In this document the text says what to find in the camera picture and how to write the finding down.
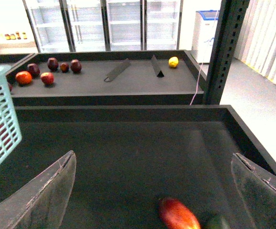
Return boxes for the red yellow apple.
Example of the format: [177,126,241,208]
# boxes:
[41,72,54,85]

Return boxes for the dark red apple behind orange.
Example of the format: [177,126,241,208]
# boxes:
[27,63,40,78]

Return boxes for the black perforated rack post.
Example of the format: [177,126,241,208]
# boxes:
[203,0,250,105]

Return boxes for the dark red apple back centre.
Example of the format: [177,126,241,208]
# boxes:
[47,57,59,72]

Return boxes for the white blue chest freezer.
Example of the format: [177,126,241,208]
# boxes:
[191,10,220,64]

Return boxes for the green fruit bottom edge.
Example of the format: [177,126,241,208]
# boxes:
[204,215,231,229]

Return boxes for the dark red apple back right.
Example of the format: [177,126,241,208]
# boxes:
[70,59,82,73]

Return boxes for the yellow lemon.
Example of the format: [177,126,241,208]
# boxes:
[168,56,179,69]

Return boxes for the black lower produce tray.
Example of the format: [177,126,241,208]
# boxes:
[0,105,276,229]

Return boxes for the black left upper tray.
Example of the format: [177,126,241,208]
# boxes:
[0,53,35,65]

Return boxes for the black produce tray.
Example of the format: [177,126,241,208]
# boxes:
[0,105,276,229]
[6,50,205,106]

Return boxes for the black divider strip left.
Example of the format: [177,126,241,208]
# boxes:
[104,58,131,82]

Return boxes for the black triangular divider right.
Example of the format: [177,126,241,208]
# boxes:
[151,55,164,78]

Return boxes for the pink cable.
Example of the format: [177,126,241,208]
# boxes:
[189,10,219,106]

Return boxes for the grocery shelf with bottles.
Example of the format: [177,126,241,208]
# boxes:
[0,0,38,54]

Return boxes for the black upper produce tray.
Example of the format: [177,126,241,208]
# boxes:
[6,50,205,106]

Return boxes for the white vertical blinds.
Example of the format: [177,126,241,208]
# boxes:
[234,0,276,85]

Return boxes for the small dark red apple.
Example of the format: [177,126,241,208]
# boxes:
[60,62,70,73]

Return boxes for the orange fruit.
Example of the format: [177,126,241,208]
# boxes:
[15,71,32,85]

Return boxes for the glass door display fridge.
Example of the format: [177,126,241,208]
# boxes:
[23,0,183,53]

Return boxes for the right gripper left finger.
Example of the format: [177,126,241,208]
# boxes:
[0,151,76,229]

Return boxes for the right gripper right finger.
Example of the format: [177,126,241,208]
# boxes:
[231,153,276,229]

